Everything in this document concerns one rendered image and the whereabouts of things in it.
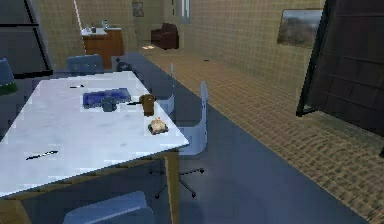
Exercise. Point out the dark red armchair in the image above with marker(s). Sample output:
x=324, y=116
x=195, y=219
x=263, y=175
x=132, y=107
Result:
x=165, y=36

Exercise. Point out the blue flat tray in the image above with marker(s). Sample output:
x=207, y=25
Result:
x=100, y=96

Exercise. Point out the tan pastry on dark plate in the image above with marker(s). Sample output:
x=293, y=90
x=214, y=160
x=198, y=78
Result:
x=157, y=126

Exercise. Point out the dark brown shelf rack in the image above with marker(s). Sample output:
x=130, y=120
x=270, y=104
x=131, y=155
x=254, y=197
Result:
x=350, y=63

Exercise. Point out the pale blue swivel chair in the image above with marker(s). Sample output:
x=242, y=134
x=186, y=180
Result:
x=196, y=130

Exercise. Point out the white table with wooden legs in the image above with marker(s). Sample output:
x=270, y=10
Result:
x=83, y=133

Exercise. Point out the grey-blue mug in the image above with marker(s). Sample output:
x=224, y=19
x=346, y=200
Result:
x=109, y=104

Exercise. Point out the small framed dark picture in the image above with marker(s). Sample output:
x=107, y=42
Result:
x=137, y=9

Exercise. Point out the dark round bin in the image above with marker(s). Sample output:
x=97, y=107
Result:
x=124, y=66

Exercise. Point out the pale window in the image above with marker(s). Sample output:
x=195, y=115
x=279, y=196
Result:
x=185, y=10

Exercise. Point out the black utensil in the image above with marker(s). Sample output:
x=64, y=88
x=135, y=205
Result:
x=133, y=103

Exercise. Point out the black pen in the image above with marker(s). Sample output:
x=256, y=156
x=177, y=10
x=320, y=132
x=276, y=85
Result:
x=77, y=86

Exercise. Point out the framed landscape picture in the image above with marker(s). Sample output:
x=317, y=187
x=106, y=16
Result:
x=299, y=27

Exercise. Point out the wooden cupboard with white worktop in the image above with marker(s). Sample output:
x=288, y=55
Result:
x=104, y=45

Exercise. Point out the black knife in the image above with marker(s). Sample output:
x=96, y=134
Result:
x=41, y=155

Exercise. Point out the brown wooden cup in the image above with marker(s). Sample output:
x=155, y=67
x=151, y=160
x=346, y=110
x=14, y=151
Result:
x=147, y=104

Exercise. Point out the dark fridge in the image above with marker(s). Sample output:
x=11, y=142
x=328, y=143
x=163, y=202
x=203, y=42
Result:
x=20, y=40

